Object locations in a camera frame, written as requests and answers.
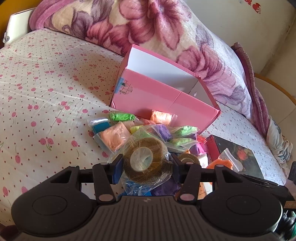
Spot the peach clay bag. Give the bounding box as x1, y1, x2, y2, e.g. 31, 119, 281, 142
99, 121, 131, 153

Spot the light green clay bag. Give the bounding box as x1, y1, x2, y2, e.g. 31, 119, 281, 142
170, 126, 199, 138

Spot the floral pink fleece blanket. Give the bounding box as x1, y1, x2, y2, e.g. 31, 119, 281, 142
29, 0, 270, 137

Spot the cherry print bed sheet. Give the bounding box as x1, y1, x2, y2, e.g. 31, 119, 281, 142
1, 29, 287, 226

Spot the red clay bag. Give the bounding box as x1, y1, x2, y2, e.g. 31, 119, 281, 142
197, 135, 207, 144

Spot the pink cardboard box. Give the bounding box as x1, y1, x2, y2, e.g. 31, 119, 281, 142
110, 45, 221, 133

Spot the bright green clay bag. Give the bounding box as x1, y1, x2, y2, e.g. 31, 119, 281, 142
109, 111, 135, 121

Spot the crumpled white cloth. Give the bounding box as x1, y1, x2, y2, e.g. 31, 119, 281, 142
266, 116, 293, 164

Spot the blue clay bag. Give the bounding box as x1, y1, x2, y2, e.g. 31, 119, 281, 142
88, 118, 110, 135

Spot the light orange clay bag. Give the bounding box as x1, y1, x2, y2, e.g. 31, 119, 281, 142
150, 110, 178, 126

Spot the purple clay bag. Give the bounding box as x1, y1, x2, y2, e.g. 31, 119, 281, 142
150, 124, 173, 142

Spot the white bedside object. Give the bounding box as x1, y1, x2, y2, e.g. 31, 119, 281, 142
3, 8, 35, 46

